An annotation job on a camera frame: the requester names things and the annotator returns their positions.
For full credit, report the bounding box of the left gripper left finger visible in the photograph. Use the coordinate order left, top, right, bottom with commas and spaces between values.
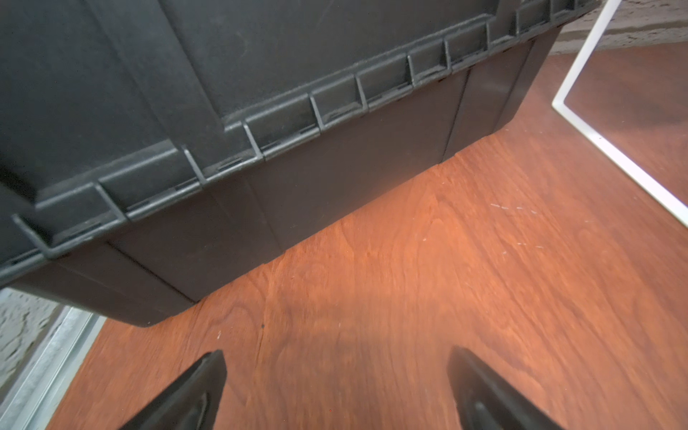
123, 350, 227, 429

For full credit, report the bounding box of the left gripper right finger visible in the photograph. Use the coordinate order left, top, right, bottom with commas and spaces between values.
447, 346, 563, 430

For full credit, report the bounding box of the black plastic toolbox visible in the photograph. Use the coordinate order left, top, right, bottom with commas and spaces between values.
1, 1, 598, 327

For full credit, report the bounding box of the white frame wooden shelf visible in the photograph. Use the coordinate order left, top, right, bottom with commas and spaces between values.
552, 1, 687, 224

